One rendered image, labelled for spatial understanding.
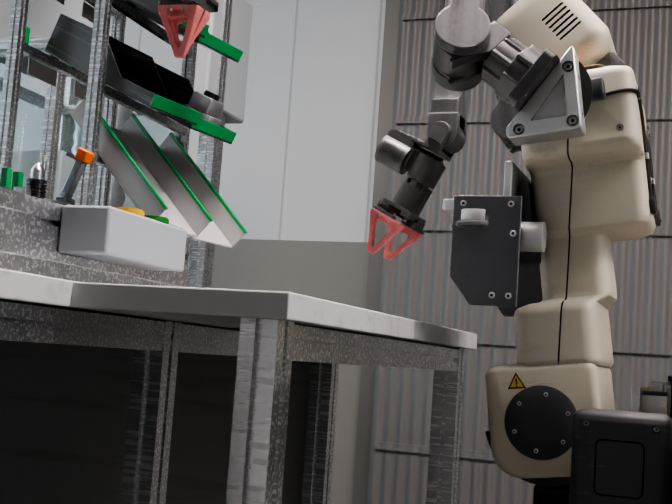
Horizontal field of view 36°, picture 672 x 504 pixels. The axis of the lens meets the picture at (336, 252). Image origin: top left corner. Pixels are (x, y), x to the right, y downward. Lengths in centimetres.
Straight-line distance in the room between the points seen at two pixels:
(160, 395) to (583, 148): 68
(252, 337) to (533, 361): 52
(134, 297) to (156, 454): 34
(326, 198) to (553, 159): 301
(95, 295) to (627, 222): 76
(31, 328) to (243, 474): 28
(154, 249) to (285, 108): 328
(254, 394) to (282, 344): 6
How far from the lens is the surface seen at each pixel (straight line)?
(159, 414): 143
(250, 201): 462
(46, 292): 117
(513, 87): 142
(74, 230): 131
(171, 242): 143
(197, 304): 113
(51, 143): 265
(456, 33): 143
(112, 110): 217
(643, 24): 431
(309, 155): 454
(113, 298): 118
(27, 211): 127
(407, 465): 425
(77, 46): 190
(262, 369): 111
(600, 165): 155
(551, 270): 155
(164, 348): 143
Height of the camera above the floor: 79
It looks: 6 degrees up
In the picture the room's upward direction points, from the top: 4 degrees clockwise
